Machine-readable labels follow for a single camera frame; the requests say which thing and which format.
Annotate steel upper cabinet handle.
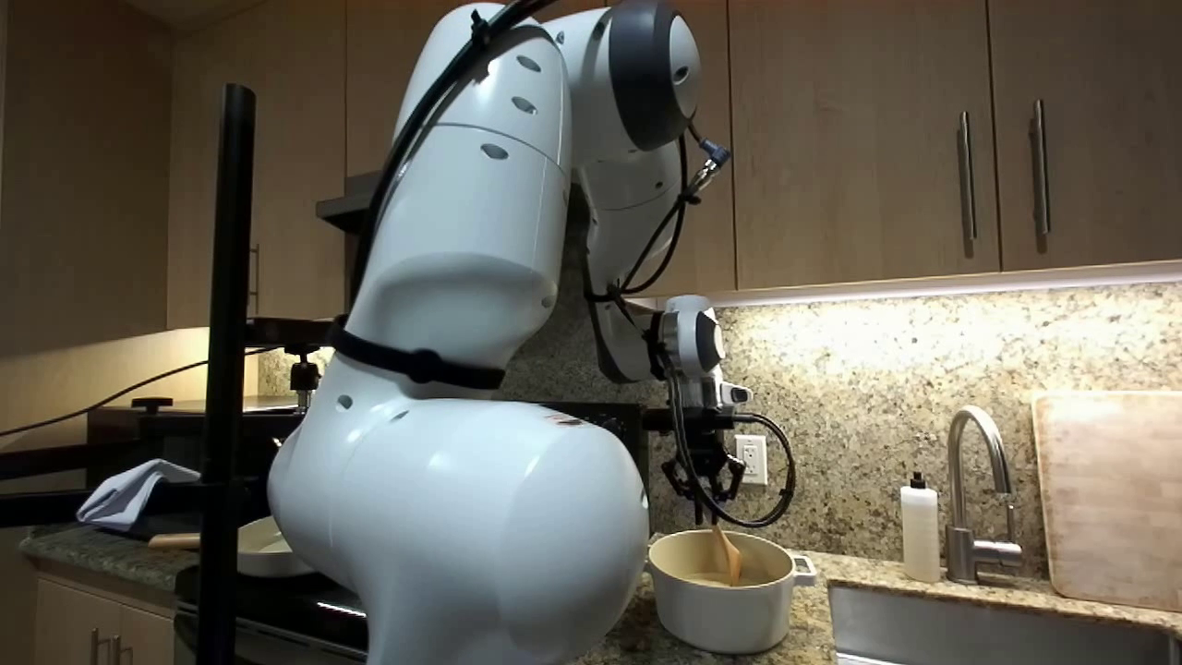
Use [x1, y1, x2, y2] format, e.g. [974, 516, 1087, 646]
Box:
[1027, 97, 1053, 259]
[952, 108, 983, 262]

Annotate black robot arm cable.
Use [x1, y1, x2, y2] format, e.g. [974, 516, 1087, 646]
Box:
[356, 0, 803, 532]

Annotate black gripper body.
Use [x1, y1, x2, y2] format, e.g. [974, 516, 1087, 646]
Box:
[665, 408, 753, 486]

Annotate cream ceramic bowl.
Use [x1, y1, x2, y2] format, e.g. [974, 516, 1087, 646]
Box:
[642, 523, 820, 659]

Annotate cream frying pan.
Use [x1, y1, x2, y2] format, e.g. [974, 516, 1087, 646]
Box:
[228, 515, 319, 579]

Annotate curved steel faucet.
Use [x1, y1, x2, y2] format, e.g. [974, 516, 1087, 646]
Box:
[943, 403, 1030, 587]

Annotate thin black camera cable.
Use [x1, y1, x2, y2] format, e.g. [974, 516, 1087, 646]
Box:
[0, 356, 213, 443]

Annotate black camera on mount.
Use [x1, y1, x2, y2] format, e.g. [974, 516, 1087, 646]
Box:
[240, 314, 347, 422]

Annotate stainless steel sink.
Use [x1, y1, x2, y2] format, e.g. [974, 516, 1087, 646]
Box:
[823, 577, 1182, 665]

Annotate black vertical pole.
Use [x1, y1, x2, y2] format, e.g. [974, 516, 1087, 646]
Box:
[191, 82, 262, 665]

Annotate white wall power outlet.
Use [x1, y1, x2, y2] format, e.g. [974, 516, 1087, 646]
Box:
[736, 431, 777, 491]

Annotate steel range hood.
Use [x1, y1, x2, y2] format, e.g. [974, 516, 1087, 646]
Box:
[314, 161, 384, 241]

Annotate wooden upper cabinets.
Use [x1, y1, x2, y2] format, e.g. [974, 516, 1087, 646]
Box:
[164, 0, 1182, 324]

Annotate wooden cooking stick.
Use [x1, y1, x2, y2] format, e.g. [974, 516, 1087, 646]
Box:
[709, 523, 746, 587]

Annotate wooden cutting board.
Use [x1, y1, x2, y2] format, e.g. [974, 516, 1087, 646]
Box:
[1027, 387, 1182, 613]

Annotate wooden base cabinet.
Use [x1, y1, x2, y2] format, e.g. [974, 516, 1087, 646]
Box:
[26, 568, 185, 665]

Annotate white soap bottle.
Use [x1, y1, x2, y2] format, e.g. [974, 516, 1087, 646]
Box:
[899, 470, 947, 584]

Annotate black stove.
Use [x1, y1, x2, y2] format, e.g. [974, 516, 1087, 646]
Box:
[169, 400, 653, 646]

